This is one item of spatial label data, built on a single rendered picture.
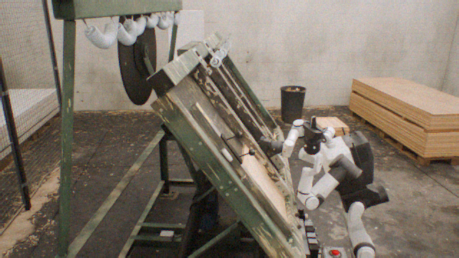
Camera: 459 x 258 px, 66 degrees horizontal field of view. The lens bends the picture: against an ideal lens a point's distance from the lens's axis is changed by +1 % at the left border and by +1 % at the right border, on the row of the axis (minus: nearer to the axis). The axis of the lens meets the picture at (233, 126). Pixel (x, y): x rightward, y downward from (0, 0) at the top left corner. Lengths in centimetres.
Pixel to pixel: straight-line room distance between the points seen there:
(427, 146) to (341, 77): 314
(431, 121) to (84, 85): 622
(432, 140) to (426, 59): 371
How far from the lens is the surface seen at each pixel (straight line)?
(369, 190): 239
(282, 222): 214
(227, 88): 271
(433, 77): 927
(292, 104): 671
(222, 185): 174
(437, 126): 560
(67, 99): 181
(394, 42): 857
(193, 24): 592
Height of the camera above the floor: 218
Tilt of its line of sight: 19 degrees down
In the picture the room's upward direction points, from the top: 1 degrees clockwise
